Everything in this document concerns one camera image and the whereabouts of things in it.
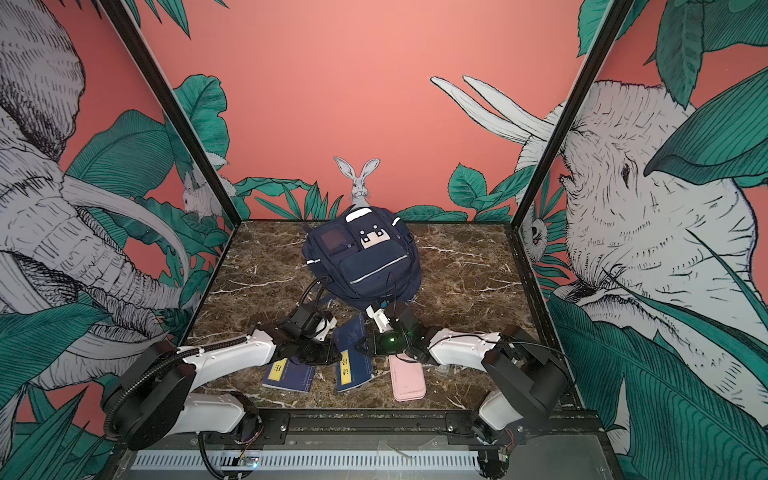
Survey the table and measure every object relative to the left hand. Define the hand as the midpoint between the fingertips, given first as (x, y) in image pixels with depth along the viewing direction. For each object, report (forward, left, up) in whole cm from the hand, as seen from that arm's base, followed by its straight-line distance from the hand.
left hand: (342, 355), depth 84 cm
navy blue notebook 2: (-4, -4, +1) cm, 6 cm away
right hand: (-1, -4, +6) cm, 8 cm away
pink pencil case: (-7, -18, +1) cm, 20 cm away
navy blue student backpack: (+34, -6, +2) cm, 34 cm away
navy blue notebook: (-5, +14, 0) cm, 15 cm away
